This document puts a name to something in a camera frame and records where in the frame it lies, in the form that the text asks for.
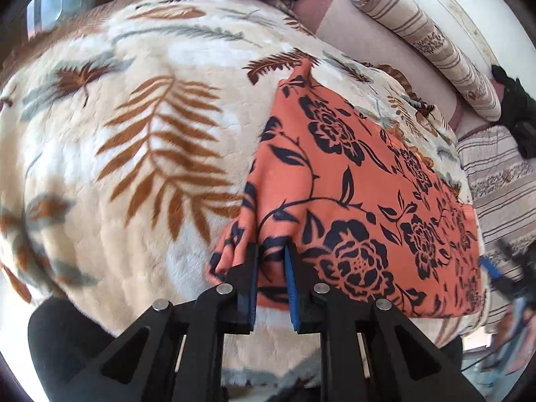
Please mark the striped floral bolster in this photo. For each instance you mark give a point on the striped floral bolster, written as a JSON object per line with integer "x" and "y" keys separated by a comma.
{"x": 423, "y": 33}

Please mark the black clothing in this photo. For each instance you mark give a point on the black clothing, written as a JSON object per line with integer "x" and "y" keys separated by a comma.
{"x": 519, "y": 109}

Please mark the orange floral shirt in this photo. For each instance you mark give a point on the orange floral shirt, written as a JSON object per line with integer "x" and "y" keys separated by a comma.
{"x": 356, "y": 184}

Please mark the cream leaf-print blanket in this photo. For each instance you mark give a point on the cream leaf-print blanket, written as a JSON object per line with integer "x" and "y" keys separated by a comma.
{"x": 125, "y": 142}

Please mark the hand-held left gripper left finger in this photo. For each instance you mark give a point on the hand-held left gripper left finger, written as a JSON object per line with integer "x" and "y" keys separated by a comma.
{"x": 251, "y": 301}

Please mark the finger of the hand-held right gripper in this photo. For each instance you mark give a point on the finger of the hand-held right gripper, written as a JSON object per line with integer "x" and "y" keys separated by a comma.
{"x": 490, "y": 271}
{"x": 506, "y": 255}

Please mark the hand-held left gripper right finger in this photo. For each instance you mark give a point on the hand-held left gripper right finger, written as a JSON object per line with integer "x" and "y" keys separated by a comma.
{"x": 293, "y": 297}

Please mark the pink cushion roll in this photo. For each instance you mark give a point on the pink cushion roll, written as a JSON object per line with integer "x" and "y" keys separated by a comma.
{"x": 377, "y": 46}

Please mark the striped floral pillow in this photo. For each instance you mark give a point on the striped floral pillow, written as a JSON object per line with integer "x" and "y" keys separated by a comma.
{"x": 498, "y": 184}

